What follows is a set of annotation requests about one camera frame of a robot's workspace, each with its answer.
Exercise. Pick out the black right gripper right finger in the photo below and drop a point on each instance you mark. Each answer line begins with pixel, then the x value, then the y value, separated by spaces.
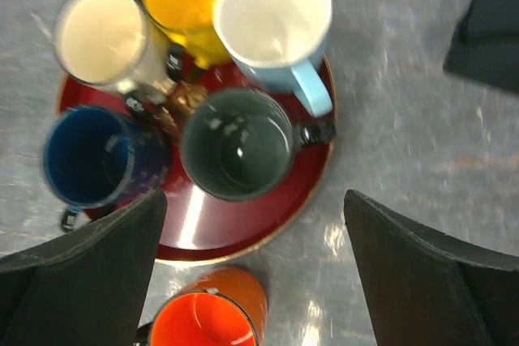
pixel 424 287

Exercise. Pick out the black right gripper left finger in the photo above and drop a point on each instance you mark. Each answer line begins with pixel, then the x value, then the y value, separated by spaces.
pixel 86 287

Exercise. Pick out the orange mug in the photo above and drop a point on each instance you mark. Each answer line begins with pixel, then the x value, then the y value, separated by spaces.
pixel 226 306

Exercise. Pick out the black phone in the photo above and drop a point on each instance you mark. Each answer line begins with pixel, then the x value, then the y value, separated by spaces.
pixel 490 20

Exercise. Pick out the black folding phone stand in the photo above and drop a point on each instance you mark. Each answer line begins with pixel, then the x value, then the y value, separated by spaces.
pixel 493 62

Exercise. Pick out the round red tray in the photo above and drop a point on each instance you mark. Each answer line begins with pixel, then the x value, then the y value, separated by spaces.
pixel 198 227

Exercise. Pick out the dark blue mug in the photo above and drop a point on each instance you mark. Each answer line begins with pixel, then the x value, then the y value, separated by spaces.
pixel 95 158

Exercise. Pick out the grey-green ceramic mug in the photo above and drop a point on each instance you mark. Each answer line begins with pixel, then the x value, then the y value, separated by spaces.
pixel 240 143

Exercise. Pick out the small gold brown ornament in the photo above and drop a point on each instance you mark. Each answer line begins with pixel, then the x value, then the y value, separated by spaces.
pixel 180 101

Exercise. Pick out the cream ceramic mug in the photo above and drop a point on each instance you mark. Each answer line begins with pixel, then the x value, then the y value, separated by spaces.
pixel 112 46

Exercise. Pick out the light blue mug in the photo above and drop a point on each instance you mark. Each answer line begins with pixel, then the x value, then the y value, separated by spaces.
pixel 279 45

